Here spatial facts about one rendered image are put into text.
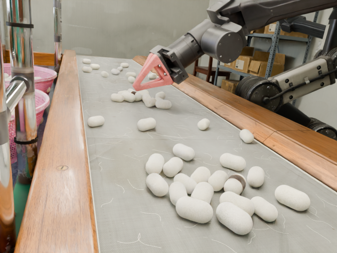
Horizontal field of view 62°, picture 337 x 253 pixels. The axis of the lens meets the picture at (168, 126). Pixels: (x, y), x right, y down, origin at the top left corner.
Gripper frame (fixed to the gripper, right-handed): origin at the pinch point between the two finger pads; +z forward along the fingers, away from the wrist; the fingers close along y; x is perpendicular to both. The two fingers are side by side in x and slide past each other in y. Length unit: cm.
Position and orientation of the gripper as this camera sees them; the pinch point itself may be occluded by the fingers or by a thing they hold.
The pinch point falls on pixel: (137, 86)
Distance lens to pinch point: 59.1
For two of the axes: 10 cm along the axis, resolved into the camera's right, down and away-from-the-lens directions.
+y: 3.1, 3.4, -8.9
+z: -8.0, 6.0, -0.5
